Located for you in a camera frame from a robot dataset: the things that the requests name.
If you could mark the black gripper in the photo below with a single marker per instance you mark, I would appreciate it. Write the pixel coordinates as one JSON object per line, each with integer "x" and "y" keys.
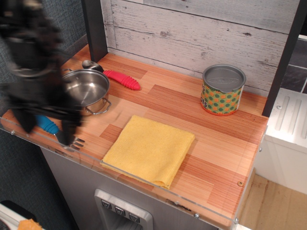
{"x": 43, "y": 91}

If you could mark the yellow-orange towel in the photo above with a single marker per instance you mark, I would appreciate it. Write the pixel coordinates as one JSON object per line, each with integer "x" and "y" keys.
{"x": 148, "y": 148}

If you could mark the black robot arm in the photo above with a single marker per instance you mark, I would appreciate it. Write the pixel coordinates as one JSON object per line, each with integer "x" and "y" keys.
{"x": 31, "y": 38}

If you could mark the orange cloth at corner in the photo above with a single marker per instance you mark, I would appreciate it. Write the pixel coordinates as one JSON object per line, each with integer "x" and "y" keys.
{"x": 29, "y": 224}

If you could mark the stainless steel pot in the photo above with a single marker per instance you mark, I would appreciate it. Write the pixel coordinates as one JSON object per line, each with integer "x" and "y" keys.
{"x": 90, "y": 89}

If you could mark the grey dispenser panel with buttons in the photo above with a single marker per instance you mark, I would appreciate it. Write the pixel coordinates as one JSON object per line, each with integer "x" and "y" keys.
{"x": 118, "y": 214}

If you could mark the clear acrylic edge guard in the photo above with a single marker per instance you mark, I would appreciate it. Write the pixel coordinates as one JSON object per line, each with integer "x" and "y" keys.
{"x": 209, "y": 180}

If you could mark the green orange patterned can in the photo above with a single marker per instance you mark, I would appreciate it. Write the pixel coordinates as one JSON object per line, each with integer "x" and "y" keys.
{"x": 222, "y": 86}

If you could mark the white toy sink unit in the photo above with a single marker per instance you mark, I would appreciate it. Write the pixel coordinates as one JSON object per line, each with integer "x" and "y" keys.
{"x": 282, "y": 156}

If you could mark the fork with blue handle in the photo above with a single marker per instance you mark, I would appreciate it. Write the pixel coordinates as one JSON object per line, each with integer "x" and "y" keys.
{"x": 70, "y": 143}

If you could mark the spoon with red handle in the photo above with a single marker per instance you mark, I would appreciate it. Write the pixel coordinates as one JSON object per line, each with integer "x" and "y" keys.
{"x": 123, "y": 79}

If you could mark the dark grey left post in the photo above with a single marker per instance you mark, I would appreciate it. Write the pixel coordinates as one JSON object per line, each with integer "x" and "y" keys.
{"x": 95, "y": 29}

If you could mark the dark grey post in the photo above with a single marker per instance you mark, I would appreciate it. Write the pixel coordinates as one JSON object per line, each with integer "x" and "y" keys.
{"x": 286, "y": 56}
{"x": 95, "y": 29}

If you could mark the dark grey right post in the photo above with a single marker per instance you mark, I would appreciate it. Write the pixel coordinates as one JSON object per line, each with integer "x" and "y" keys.
{"x": 286, "y": 56}

